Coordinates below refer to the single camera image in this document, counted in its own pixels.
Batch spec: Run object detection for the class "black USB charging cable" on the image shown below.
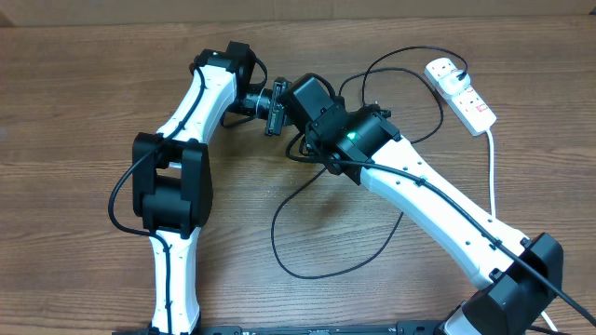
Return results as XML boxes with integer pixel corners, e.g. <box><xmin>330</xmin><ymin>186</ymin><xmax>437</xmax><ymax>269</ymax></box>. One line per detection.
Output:
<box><xmin>270</xmin><ymin>45</ymin><xmax>469</xmax><ymax>281</ymax></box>

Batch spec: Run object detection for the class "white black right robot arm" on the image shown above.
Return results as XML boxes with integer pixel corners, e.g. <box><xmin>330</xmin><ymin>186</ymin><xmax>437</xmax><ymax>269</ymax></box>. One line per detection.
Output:
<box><xmin>280</xmin><ymin>74</ymin><xmax>562</xmax><ymax>334</ymax></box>

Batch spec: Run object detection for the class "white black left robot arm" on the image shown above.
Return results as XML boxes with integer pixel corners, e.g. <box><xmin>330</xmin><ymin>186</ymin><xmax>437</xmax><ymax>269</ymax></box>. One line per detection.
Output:
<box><xmin>131</xmin><ymin>42</ymin><xmax>290</xmax><ymax>334</ymax></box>

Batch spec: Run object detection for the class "white charger plug adapter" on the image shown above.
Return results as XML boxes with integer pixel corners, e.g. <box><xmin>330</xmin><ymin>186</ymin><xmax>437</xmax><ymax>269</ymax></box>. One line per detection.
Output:
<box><xmin>438</xmin><ymin>70</ymin><xmax>471</xmax><ymax>100</ymax></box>

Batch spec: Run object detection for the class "white power extension strip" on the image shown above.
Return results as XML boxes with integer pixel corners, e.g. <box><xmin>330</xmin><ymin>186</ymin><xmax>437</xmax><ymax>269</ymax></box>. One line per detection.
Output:
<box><xmin>424</xmin><ymin>58</ymin><xmax>496</xmax><ymax>136</ymax></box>

